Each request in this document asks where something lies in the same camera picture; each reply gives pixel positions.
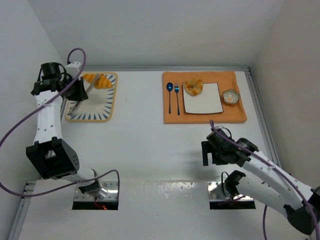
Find silver metal tongs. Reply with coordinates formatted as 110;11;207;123
68;73;100;117

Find golden croissant bread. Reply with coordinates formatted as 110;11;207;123
82;73;113;90

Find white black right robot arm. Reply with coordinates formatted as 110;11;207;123
201;128;320;235

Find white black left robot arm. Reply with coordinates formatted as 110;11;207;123
25;62;107;200

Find round golden bread roll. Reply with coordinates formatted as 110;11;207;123
184;78;204;97

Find yellow rimmed blue patterned tray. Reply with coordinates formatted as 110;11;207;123
64;71;118;122

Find white square plate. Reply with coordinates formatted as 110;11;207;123
183;82;224;115

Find small flower shaped dish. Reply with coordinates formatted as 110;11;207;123
222;89;241;105

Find orange cloth placemat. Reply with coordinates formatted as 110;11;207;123
163;71;247;124

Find blue metal fork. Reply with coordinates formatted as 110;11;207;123
174;83;181;116

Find blue metal spoon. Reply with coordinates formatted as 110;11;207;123
166;82;173;114

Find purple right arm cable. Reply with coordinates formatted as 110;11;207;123
209;119;320;240

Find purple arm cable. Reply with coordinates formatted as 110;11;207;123
209;119;320;240
0;47;120;198

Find aluminium frame rail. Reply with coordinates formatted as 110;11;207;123
244;68;282;167

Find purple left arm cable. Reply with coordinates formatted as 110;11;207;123
0;47;120;198

